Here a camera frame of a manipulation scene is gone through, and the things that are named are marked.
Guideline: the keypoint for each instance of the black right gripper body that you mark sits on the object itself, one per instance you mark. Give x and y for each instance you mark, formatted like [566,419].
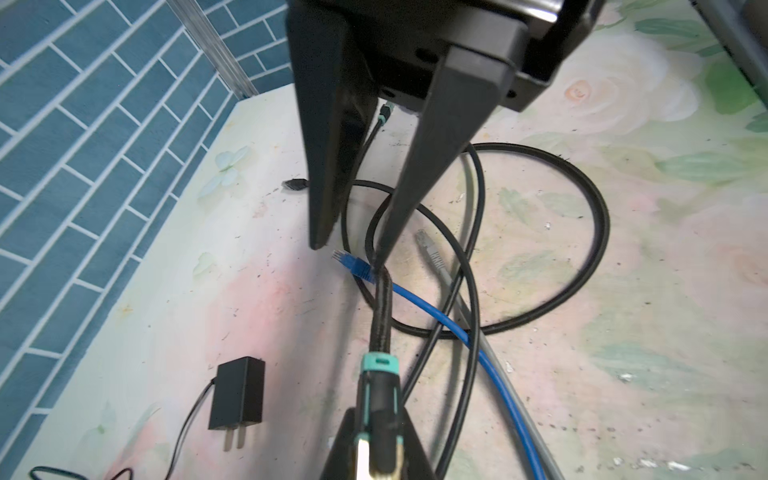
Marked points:
[404,42]

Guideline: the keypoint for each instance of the black power adapter right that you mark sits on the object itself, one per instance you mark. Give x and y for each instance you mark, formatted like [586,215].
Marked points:
[238,399]

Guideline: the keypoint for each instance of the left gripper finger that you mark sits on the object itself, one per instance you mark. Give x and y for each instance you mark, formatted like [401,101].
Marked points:
[342,462]
[416,463]

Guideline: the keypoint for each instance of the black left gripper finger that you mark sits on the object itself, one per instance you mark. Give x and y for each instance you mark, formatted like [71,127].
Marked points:
[465,89]
[336,132]

